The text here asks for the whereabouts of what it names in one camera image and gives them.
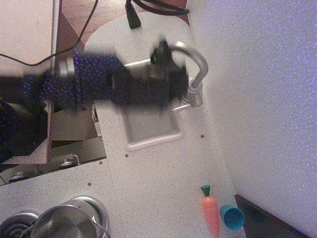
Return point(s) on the teal plastic cup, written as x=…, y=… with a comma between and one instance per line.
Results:
x=232, y=217

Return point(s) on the orange toy carrot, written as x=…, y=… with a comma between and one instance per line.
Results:
x=210, y=209

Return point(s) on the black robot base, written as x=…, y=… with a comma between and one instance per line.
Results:
x=21, y=131

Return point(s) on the silver toy faucet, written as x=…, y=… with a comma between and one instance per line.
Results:
x=192, y=98

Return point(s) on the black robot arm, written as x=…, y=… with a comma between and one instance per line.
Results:
x=101, y=77

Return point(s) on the white toy sink basin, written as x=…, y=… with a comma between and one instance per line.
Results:
x=147, y=126

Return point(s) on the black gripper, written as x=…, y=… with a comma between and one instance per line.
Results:
x=161, y=82

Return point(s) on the stainless steel pot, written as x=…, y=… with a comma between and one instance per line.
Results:
x=79, y=217

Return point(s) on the black cable plug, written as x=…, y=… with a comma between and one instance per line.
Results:
x=132, y=17

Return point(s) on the silver stove burner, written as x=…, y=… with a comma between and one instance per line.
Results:
x=16, y=224

